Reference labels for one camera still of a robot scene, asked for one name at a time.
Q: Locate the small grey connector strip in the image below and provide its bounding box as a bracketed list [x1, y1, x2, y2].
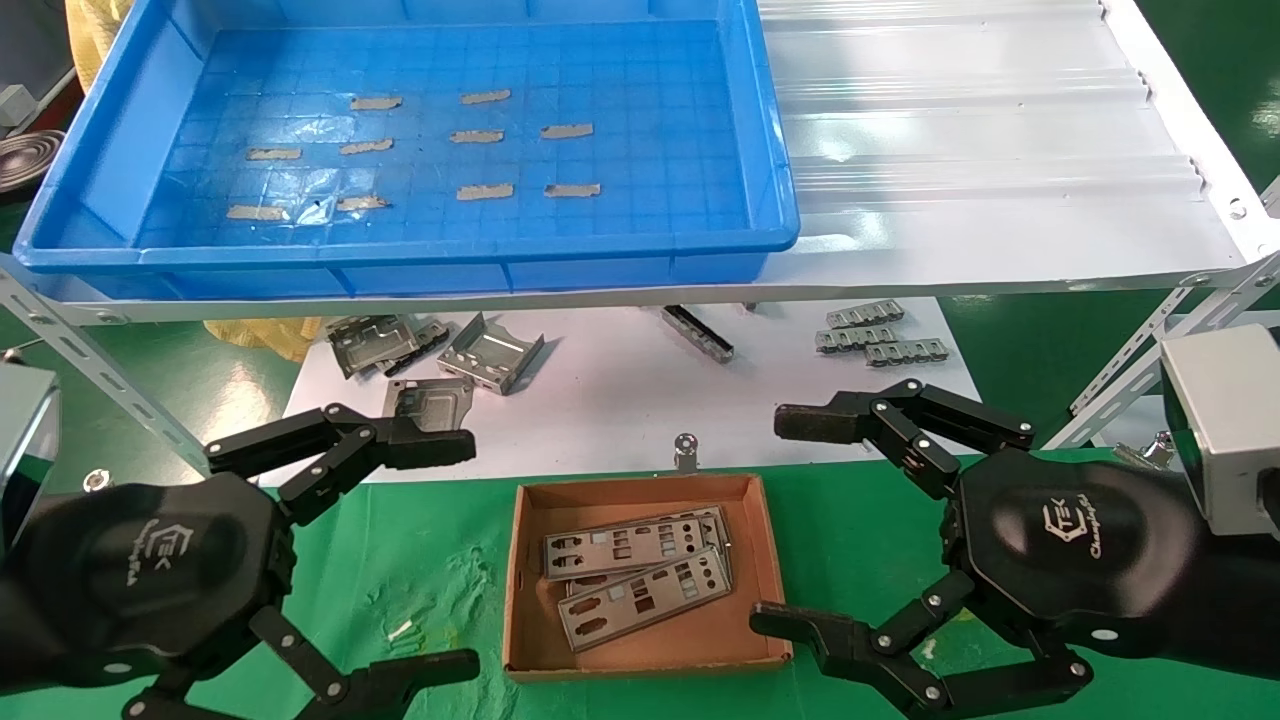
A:
[814, 325, 898, 354]
[866, 338, 950, 368]
[826, 300, 906, 329]

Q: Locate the coiled metal band spool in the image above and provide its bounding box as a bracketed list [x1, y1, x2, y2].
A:
[0, 128, 69, 193]

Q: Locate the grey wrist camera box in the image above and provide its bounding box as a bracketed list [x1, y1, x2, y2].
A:
[0, 362, 63, 546]
[1160, 322, 1280, 541]

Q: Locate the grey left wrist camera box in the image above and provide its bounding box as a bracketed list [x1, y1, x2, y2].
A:
[0, 362, 63, 546]

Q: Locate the white tray board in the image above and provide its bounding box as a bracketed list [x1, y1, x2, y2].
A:
[258, 296, 983, 488]

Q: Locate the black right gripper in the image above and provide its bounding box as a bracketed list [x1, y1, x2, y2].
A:
[750, 378, 1206, 720]

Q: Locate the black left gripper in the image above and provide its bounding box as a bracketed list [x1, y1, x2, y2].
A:
[15, 403, 482, 720]

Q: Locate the yellow plastic bag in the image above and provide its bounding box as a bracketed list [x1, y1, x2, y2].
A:
[203, 318, 336, 363]
[63, 0, 136, 96]

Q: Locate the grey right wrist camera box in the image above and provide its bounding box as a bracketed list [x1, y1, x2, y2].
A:
[1160, 322, 1280, 541]

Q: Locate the grey stamped metal bracket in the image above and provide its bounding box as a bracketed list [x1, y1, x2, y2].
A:
[328, 314, 421, 381]

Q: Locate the large blue plastic bin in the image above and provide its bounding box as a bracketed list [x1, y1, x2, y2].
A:
[12, 0, 801, 301]

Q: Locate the long dark metal bar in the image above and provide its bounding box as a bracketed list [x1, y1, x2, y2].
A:
[660, 305, 735, 363]

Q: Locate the folded grey metal bracket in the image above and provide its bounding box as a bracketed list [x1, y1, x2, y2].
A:
[437, 312, 546, 396]

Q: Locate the shallow cardboard box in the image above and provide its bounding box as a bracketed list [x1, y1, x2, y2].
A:
[500, 472, 794, 683]

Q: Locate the grey slotted angle strut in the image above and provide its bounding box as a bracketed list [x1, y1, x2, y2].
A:
[0, 275, 244, 491]
[1040, 175, 1280, 451]

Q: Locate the flat grey metal frame part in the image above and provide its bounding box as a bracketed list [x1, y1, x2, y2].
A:
[383, 376, 476, 435]

